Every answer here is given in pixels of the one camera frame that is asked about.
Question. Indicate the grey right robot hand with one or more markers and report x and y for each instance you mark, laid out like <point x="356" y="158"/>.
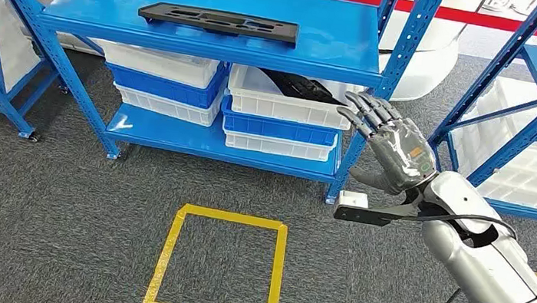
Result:
<point x="396" y="151"/>

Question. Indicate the blue plastic crate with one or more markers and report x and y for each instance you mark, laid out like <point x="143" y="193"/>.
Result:
<point x="163" y="89"/>
<point x="276" y="130"/>

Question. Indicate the black part inside crate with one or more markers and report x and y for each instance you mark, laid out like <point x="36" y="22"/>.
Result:
<point x="302" y="88"/>

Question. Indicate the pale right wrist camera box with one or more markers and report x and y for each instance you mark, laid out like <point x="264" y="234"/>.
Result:
<point x="352" y="200"/>

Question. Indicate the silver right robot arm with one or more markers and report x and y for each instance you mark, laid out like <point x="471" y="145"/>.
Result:
<point x="489" y="269"/>

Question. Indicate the long black plastic part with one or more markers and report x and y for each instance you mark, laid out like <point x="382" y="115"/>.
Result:
<point x="283" y="32"/>

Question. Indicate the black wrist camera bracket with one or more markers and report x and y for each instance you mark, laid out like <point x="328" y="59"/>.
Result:
<point x="368" y="216"/>

